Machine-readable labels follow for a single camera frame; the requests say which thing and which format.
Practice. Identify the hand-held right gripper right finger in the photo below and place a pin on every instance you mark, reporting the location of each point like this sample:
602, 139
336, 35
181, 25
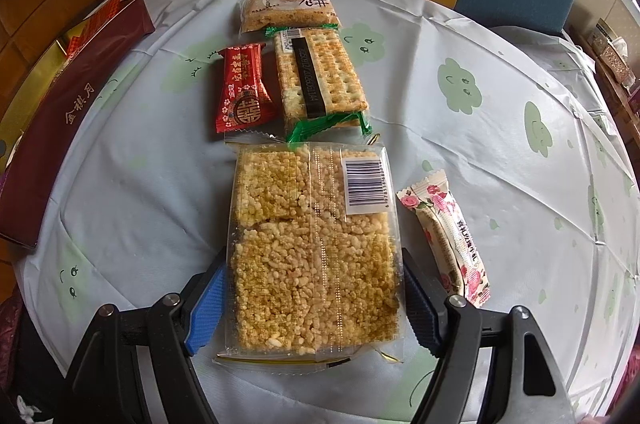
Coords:
417, 304

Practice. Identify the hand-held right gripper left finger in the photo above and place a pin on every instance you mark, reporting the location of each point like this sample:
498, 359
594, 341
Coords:
205, 309

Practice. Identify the clear rice crisp packet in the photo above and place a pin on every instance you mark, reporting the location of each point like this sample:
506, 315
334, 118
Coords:
310, 274

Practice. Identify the red candy packet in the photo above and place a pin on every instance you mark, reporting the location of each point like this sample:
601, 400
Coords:
245, 94

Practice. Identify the rose print snack packet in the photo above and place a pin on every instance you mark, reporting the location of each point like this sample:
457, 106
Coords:
450, 234

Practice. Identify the white tablecloth with green clouds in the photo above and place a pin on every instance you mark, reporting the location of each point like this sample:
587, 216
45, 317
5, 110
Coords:
500, 179

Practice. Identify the purple patterned cloth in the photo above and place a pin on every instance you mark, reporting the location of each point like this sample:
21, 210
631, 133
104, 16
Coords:
9, 334

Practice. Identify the dark red box lid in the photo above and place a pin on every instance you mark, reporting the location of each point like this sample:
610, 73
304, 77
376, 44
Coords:
65, 119

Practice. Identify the green edged cracker packet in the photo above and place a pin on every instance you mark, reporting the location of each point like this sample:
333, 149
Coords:
325, 74

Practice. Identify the wooden side table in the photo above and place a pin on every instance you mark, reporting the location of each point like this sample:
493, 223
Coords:
606, 84

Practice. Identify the clear flaky pastry packet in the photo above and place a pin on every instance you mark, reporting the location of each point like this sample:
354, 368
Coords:
285, 7

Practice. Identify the patterned tissue box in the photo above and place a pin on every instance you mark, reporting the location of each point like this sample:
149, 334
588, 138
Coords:
617, 59

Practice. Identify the green white box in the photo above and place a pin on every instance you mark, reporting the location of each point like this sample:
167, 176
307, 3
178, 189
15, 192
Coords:
602, 32

